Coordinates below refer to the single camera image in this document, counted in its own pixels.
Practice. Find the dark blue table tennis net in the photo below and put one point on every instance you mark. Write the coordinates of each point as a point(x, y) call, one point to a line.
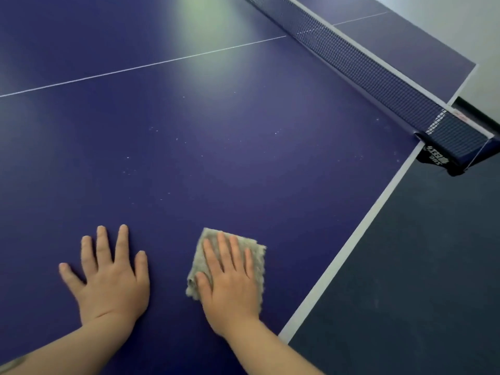
point(371, 70)

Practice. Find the person's left forearm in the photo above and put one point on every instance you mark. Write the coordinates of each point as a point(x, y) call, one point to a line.
point(70, 347)

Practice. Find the person's left hand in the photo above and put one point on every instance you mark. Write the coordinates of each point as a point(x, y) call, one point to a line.
point(113, 289)

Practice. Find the person's right hand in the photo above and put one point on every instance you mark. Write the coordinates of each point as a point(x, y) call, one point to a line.
point(234, 296)

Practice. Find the grey cleaning cloth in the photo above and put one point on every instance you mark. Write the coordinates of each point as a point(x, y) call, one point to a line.
point(197, 261)

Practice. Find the blue table tennis table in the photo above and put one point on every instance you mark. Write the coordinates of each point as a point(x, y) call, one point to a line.
point(195, 132)

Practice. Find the black net post clamp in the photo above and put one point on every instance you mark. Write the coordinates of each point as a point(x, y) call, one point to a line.
point(437, 158)

